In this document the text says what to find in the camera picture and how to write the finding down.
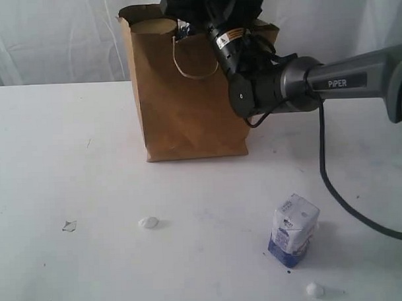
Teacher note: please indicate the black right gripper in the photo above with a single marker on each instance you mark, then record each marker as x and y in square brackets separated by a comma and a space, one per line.
[216, 13]

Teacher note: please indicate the nut jar with gold lid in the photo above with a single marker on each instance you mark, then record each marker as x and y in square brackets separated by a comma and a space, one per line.
[155, 26]

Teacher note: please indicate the brown paper shopping bag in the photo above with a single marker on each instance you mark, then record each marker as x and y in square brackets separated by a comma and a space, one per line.
[181, 94]

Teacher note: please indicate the white and blue carton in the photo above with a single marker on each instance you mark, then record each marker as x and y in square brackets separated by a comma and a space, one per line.
[294, 224]

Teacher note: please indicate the spaghetti packet dark blue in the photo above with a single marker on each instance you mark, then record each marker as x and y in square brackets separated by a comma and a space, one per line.
[185, 29]

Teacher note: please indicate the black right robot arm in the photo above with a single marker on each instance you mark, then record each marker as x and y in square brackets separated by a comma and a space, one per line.
[260, 82]

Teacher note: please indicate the white fabric backdrop curtain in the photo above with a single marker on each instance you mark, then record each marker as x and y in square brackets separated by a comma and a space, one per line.
[70, 41]

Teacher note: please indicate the small white crumpled scrap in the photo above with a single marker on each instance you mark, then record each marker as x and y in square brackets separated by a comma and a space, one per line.
[148, 222]

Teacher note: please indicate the clear plastic scrap on table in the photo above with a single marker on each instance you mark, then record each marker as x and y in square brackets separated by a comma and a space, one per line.
[70, 226]

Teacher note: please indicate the white scrap near front edge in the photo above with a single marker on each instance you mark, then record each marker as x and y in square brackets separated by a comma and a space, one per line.
[315, 290]

